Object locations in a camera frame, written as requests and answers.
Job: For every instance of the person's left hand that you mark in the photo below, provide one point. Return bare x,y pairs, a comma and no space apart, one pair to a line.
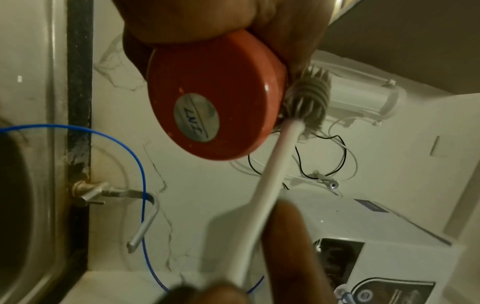
225,14

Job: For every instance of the person's right hand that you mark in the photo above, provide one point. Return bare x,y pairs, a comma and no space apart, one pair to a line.
292,261

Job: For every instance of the pink steel tumbler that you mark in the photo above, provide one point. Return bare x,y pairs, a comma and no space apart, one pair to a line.
225,74

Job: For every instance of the white bottle brush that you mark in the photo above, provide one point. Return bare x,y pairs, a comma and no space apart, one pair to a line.
262,193

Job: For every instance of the large white box appliance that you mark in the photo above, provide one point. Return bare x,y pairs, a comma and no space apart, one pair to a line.
393,237

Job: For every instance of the thin blue tube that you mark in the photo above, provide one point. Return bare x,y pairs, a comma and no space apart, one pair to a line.
144,184

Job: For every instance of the stainless steel sink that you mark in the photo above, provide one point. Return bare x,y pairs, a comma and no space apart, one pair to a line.
33,89

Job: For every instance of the metal faucet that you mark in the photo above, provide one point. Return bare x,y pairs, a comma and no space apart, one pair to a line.
88,194

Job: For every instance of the metal wall clip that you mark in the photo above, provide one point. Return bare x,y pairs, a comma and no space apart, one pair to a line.
328,181

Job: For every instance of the dark brown wall cabinet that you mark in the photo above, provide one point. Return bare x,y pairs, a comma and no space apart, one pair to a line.
412,44

